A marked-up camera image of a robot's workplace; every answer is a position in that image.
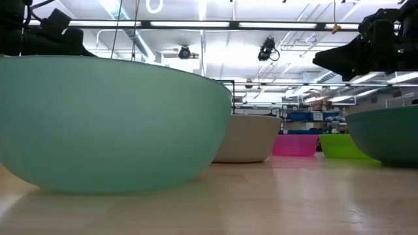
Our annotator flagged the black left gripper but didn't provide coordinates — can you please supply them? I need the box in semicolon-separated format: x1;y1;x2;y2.
22;27;98;57

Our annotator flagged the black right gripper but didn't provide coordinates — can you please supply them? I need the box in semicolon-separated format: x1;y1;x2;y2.
312;8;418;82

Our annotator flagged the translucent pink bowl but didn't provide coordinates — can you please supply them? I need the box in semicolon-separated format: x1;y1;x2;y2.
271;134;319;157

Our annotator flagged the yellow hanging connector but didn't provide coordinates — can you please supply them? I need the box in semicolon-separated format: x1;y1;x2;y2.
330;0;342;35

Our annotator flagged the blue storage bin with label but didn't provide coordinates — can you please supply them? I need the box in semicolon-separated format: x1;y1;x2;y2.
287;111;340;122

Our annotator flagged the low blue storage bin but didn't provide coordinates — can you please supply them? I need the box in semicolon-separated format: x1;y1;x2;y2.
278;129;325;136

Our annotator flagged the large light green bowl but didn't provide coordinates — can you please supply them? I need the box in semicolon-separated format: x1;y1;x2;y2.
0;54;233;196

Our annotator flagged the lime green bowl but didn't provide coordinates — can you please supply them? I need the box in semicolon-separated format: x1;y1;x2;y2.
318;133;376;161

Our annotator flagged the dark green bowl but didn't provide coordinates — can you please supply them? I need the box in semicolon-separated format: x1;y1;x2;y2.
345;104;418;168

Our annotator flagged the black ceiling light bar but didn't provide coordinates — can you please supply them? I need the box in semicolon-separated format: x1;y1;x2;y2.
28;19;361;32

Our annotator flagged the cream bowl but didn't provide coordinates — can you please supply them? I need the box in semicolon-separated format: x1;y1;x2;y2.
212;114;283;164

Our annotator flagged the thin black hanging cable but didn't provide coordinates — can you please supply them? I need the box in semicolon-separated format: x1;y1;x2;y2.
131;0;140;62
110;0;124;60

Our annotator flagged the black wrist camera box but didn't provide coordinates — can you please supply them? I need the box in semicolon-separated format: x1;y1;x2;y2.
39;8;72;33

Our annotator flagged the black hanging camera with cable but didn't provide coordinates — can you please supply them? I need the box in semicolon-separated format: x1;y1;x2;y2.
257;37;281;63

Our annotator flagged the white ring light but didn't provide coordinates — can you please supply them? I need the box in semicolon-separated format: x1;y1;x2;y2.
145;0;164;15

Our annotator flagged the round black hanging camera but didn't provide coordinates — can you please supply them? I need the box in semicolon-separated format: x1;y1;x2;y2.
178;45;192;61

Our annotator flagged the black wire shelf frame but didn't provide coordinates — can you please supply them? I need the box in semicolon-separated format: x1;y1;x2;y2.
214;78;236;115

